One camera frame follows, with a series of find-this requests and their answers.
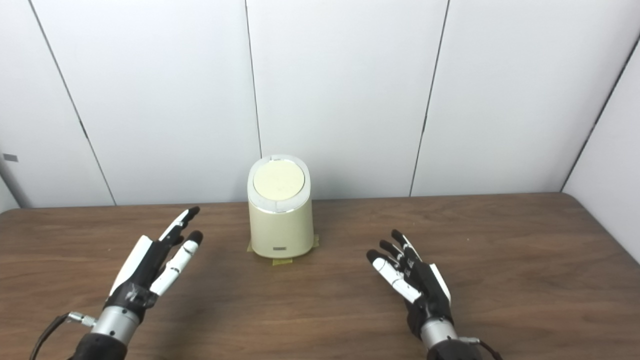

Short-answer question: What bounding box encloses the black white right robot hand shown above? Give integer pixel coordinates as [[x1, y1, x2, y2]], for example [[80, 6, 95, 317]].
[[366, 229, 455, 338]]

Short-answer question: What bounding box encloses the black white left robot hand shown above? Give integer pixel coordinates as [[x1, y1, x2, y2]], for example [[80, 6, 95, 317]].
[[103, 206, 204, 321]]

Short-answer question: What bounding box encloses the cream-colored cylindrical bin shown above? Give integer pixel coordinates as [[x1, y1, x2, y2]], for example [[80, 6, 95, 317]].
[[247, 154, 315, 259]]

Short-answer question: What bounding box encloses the cream round bin lid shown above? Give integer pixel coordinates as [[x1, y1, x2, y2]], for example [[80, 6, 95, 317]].
[[253, 160, 306, 202]]

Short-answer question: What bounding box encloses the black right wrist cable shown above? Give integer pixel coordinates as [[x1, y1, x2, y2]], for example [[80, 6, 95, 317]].
[[457, 336, 503, 360]]

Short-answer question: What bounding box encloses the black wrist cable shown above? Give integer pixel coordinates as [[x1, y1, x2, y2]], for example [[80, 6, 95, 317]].
[[29, 312, 97, 360], [457, 336, 503, 360]]

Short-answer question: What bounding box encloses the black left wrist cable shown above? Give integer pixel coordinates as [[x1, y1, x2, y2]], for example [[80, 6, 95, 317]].
[[29, 312, 97, 360]]

